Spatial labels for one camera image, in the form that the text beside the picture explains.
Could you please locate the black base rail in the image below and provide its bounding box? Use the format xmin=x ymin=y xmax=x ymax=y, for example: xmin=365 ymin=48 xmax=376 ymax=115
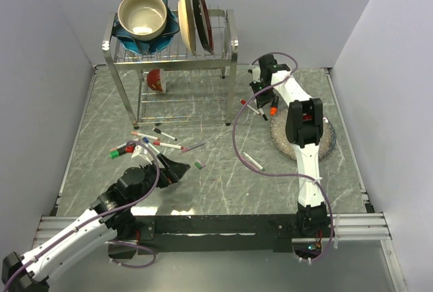
xmin=108 ymin=214 xmax=336 ymax=256

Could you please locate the steel dish rack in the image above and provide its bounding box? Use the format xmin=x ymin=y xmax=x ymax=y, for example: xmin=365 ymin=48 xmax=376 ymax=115
xmin=101 ymin=9 xmax=239 ymax=130

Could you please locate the aluminium frame rail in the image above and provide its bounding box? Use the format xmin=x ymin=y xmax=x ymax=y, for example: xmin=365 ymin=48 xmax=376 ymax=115
xmin=33 ymin=212 xmax=393 ymax=244

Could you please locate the dark red plate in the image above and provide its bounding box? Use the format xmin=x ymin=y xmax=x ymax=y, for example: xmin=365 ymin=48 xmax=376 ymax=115
xmin=192 ymin=0 xmax=214 ymax=55

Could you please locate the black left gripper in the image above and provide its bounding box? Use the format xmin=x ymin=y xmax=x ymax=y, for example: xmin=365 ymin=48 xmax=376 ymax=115
xmin=129 ymin=153 xmax=189 ymax=205

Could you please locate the beige ceramic bowl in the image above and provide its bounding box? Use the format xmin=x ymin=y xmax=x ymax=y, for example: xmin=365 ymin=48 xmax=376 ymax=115
xmin=118 ymin=0 xmax=168 ymax=41

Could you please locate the thin pink pen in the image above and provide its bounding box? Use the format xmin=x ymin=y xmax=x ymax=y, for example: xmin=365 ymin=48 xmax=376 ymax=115
xmin=110 ymin=138 xmax=141 ymax=152

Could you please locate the cream plate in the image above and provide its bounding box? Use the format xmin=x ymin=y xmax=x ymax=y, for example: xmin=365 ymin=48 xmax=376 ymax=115
xmin=177 ymin=0 xmax=196 ymax=55

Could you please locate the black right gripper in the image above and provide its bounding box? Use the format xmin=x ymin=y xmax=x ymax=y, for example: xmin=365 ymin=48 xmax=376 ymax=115
xmin=250 ymin=79 xmax=276 ymax=108

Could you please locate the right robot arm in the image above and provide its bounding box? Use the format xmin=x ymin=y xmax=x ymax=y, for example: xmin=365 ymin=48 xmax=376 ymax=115
xmin=248 ymin=54 xmax=330 ymax=237

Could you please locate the green black marker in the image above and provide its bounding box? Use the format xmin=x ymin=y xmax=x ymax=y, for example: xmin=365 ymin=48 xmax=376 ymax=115
xmin=110 ymin=146 xmax=131 ymax=159

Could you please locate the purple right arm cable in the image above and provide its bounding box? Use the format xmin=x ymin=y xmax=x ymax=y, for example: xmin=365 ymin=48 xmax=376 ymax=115
xmin=231 ymin=51 xmax=339 ymax=262

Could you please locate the small red patterned bowl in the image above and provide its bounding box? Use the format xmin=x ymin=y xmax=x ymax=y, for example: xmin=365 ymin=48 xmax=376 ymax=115
xmin=146 ymin=69 xmax=166 ymax=93

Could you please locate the blue capped white marker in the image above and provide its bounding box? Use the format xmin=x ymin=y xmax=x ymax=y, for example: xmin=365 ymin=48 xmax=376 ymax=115
xmin=142 ymin=137 xmax=160 ymax=155

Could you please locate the black capped white marker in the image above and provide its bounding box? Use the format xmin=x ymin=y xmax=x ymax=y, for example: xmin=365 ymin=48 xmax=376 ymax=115
xmin=153 ymin=127 xmax=177 ymax=141

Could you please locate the pink capped white marker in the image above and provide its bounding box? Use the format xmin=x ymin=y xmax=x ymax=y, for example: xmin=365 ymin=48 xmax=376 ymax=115
xmin=131 ymin=131 xmax=160 ymax=141

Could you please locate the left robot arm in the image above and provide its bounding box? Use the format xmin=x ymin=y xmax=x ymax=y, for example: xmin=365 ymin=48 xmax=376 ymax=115
xmin=1 ymin=154 xmax=190 ymax=291

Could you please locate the blue wavy bowl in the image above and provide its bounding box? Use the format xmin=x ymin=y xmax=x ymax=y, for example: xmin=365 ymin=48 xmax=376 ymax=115
xmin=112 ymin=0 xmax=180 ymax=55

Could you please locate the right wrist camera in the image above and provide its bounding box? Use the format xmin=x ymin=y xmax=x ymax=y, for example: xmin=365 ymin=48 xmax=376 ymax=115
xmin=248 ymin=66 xmax=261 ymax=83

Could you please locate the pink highlighter pen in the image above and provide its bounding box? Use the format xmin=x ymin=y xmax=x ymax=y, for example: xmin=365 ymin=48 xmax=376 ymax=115
xmin=242 ymin=151 xmax=265 ymax=171

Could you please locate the speckled grey plate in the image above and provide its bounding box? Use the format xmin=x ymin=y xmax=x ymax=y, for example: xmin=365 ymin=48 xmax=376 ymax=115
xmin=270 ymin=107 xmax=336 ymax=161

